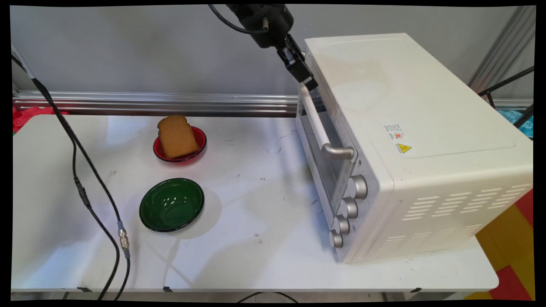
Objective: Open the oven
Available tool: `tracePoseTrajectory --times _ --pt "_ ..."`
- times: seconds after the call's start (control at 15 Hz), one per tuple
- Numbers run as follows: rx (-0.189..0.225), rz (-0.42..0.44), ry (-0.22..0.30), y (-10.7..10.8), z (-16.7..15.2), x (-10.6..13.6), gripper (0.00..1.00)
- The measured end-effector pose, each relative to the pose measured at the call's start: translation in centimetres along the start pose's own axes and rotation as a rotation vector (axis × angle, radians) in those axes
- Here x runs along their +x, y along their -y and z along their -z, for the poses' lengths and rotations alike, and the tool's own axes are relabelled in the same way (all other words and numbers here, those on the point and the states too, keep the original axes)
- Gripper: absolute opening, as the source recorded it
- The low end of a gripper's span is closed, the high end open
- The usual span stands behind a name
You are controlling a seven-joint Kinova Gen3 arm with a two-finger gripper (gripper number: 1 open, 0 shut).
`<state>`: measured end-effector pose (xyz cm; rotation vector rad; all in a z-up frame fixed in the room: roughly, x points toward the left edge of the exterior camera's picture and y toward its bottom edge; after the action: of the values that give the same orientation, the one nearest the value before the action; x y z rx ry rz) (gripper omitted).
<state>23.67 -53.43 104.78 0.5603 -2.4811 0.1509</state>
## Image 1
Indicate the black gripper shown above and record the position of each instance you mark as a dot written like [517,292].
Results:
[266,23]

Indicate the white printed label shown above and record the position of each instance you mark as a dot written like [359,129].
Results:
[394,132]

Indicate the red enamel bowl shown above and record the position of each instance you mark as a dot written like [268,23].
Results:
[201,143]

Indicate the yellow warning sticker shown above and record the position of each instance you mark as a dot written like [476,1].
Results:
[404,149]

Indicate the white toaster oven body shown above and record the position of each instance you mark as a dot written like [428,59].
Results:
[426,106]

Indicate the silver oven knob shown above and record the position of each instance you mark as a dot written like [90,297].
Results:
[336,239]
[342,225]
[349,208]
[358,186]

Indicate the brown toast bread slice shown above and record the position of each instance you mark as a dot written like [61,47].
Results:
[177,138]

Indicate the green enamel bowl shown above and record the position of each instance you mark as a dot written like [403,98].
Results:
[170,204]

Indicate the black metal stand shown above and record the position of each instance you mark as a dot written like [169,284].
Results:
[503,82]

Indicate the blue patterned object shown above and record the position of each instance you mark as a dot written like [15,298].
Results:
[507,116]

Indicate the red foam floor tile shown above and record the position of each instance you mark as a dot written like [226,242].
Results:
[512,285]
[527,207]

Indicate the yellow foam floor tile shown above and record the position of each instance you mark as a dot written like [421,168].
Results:
[507,238]

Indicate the red cloth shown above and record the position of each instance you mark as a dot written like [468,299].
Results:
[25,117]

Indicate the aluminium profile rail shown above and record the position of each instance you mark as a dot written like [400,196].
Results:
[128,102]

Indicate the aluminium profile post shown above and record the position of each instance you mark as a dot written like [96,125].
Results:
[501,47]

